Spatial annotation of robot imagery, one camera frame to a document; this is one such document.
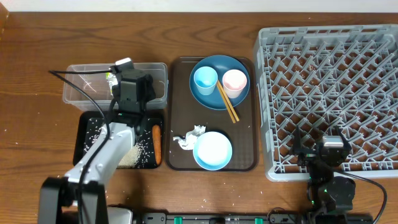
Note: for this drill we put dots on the pile of rice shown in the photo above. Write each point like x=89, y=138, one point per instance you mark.
x=139, y=157

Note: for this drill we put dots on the pink cup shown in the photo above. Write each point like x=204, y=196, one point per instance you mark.
x=234, y=81

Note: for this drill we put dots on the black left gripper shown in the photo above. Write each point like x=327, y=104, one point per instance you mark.
x=151, y=89

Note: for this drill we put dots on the brown serving tray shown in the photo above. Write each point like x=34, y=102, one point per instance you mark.
x=184, y=112

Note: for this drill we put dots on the dark blue plate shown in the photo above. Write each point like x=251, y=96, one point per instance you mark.
x=221, y=64

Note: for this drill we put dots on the clear plastic bin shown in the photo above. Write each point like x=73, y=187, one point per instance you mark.
x=96, y=85

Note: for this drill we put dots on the grey dishwasher rack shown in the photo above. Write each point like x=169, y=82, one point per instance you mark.
x=320, y=78

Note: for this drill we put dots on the orange carrot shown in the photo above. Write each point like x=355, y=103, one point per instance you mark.
x=156, y=137

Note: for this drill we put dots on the white paper wrapper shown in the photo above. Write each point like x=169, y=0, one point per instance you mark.
x=188, y=142

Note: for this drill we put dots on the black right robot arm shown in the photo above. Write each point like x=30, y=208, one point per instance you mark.
x=332, y=196

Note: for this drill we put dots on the green foil snack wrapper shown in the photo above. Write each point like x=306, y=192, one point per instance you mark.
x=112, y=81

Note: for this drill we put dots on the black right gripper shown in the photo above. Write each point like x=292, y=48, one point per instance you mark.
x=308, y=155

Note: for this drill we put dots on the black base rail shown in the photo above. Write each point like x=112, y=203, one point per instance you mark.
x=276, y=217

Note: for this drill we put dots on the light blue bowl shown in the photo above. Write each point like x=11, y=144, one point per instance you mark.
x=212, y=151

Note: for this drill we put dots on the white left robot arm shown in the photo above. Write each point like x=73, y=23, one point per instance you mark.
x=79, y=196

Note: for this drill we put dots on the light blue cup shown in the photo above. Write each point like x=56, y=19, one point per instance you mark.
x=205, y=79

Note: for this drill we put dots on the black tray bin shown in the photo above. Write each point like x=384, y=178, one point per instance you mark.
x=94, y=114

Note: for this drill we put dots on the wooden chopstick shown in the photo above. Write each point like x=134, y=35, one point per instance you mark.
x=220, y=89
x=232, y=109

